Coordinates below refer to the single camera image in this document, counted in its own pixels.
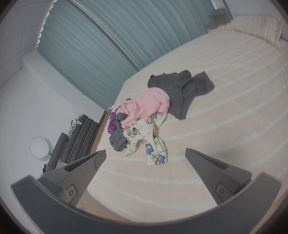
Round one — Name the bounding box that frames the blue-green curtain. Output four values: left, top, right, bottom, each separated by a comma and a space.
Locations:
37, 0, 215, 111

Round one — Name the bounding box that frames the grey garment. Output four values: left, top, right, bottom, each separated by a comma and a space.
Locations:
110, 113, 129, 152

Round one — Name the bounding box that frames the pink garment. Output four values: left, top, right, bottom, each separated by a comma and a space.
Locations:
115, 87, 171, 129

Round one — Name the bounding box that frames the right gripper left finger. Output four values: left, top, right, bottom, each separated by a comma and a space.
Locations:
38, 149, 107, 208

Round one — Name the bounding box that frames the pale pink striped pillow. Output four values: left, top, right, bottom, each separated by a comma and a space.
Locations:
226, 14, 282, 49

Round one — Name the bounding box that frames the small round white table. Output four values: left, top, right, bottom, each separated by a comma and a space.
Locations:
29, 136, 52, 160

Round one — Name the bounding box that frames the purple garment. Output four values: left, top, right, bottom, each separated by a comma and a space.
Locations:
107, 112, 119, 135

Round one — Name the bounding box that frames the grey white bedside table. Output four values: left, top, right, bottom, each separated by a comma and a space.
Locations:
205, 8, 231, 33

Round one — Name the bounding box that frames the black garment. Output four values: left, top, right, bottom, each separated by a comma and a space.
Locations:
147, 70, 215, 120

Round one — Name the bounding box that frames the white printed pyjama top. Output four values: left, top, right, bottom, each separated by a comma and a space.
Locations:
123, 113, 169, 166

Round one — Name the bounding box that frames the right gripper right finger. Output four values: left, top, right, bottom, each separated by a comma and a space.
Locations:
185, 148, 252, 206

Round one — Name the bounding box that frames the bed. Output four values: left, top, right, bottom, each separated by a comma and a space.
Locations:
87, 0, 288, 222

